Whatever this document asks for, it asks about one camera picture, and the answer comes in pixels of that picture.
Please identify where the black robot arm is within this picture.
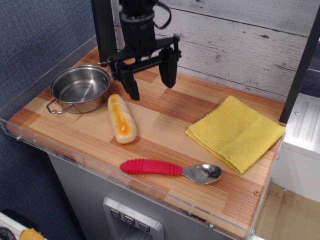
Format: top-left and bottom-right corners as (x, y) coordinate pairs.
(107, 0), (182, 101)

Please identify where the toy bread loaf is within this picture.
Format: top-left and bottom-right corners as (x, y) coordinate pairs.
(107, 93), (137, 144)

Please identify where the left black frame post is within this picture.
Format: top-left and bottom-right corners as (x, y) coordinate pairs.
(90, 0), (117, 62)

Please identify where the yellow black object bottom left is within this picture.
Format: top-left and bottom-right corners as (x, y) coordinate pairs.
(0, 227), (45, 240)

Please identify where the right black frame post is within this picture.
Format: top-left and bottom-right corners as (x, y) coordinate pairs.
(279, 8), (320, 124)

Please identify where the white ribbed side unit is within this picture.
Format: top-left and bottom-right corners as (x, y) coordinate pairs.
(271, 93), (320, 202)

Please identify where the black frame post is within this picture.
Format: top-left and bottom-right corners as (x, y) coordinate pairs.
(90, 0), (117, 62)
(279, 8), (320, 124)

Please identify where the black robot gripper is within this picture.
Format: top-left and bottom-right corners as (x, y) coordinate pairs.
(107, 12), (181, 101)

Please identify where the clear acrylic table guard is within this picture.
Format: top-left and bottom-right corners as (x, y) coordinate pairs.
(6, 46), (287, 240)

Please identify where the red handled metal spoon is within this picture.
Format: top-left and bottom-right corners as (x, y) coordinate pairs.
(120, 159), (222, 185)

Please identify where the yellow folded cloth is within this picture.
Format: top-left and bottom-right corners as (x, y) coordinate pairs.
(185, 95), (285, 175)

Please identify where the small steel pot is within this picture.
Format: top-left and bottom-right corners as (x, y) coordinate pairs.
(46, 63), (111, 114)

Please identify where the grey cabinet with buttons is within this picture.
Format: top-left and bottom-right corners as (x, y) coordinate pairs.
(49, 154), (228, 240)

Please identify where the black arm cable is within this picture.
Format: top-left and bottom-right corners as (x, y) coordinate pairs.
(152, 0), (173, 30)

